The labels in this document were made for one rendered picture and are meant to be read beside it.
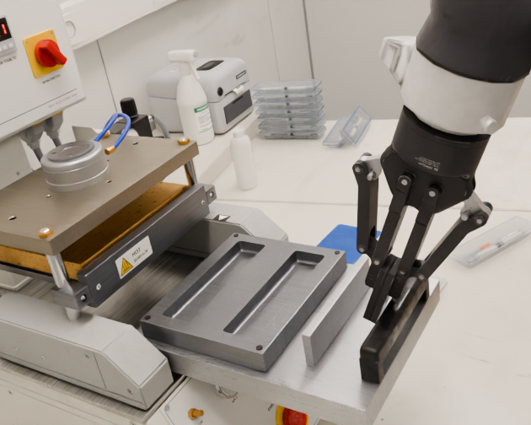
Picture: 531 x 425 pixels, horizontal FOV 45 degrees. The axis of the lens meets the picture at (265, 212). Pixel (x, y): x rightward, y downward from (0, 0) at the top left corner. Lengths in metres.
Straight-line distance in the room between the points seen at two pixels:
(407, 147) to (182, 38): 1.68
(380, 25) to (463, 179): 2.67
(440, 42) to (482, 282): 0.71
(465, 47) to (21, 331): 0.58
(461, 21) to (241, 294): 0.40
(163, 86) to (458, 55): 1.41
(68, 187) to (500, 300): 0.69
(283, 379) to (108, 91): 1.28
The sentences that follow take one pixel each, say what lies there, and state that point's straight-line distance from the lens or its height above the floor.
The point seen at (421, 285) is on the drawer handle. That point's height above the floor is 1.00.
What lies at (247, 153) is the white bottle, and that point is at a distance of 1.52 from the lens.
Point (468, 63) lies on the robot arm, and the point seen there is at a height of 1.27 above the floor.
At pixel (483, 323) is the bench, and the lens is 1.07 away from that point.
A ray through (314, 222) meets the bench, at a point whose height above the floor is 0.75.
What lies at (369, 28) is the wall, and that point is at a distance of 3.23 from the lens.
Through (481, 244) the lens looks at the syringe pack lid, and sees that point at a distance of 1.22.
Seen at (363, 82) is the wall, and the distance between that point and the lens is 3.31.
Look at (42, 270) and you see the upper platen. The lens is 0.83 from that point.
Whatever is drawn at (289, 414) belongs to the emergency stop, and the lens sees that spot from 0.86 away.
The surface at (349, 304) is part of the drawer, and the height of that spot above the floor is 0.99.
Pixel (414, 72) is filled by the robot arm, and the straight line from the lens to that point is 0.52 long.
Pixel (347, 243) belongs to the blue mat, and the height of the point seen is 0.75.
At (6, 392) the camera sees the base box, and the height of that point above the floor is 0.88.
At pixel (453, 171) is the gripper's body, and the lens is 0.55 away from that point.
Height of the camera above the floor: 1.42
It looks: 28 degrees down
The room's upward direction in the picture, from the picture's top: 10 degrees counter-clockwise
